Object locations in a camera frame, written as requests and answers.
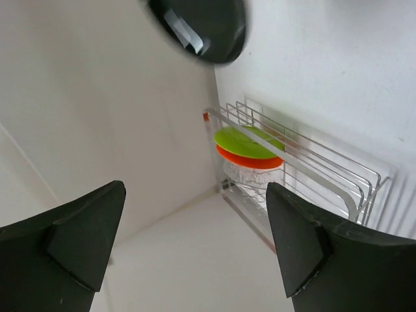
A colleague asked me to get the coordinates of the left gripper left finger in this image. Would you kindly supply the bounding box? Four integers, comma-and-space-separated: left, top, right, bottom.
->
1, 181, 126, 311

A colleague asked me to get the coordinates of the wire dish rack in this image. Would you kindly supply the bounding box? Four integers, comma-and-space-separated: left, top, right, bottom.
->
201, 94, 416, 254

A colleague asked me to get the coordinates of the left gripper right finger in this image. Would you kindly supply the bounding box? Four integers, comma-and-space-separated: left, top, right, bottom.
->
266, 183, 415, 311

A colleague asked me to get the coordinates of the orange plate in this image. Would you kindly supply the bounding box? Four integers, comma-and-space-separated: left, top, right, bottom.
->
216, 145, 283, 170

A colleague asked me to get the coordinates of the black plate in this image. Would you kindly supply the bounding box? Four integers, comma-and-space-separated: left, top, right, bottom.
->
144, 0, 250, 66

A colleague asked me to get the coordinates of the green plate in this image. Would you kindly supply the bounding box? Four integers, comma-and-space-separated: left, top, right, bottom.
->
214, 125, 285, 159

